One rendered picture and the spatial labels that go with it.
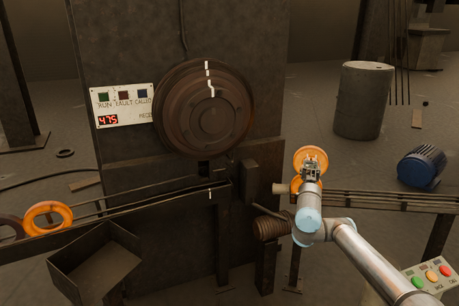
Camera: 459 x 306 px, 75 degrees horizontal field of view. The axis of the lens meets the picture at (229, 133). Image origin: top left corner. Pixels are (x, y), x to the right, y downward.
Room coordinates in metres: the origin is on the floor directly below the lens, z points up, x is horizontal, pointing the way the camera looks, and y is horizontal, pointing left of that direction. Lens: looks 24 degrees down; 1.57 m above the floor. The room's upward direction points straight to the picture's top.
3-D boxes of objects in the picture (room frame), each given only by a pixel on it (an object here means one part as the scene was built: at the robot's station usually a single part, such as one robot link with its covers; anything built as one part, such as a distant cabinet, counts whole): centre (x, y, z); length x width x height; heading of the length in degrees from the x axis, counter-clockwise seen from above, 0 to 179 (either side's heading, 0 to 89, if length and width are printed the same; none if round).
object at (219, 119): (1.19, 0.08, 1.11); 0.28 x 0.06 x 0.28; 111
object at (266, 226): (1.27, -0.25, 0.27); 0.22 x 0.13 x 0.53; 111
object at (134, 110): (1.26, 0.47, 1.15); 0.26 x 0.02 x 0.18; 111
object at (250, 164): (1.37, -0.11, 0.68); 0.11 x 0.08 x 0.24; 21
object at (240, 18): (1.68, 0.26, 0.88); 1.08 x 0.73 x 1.76; 111
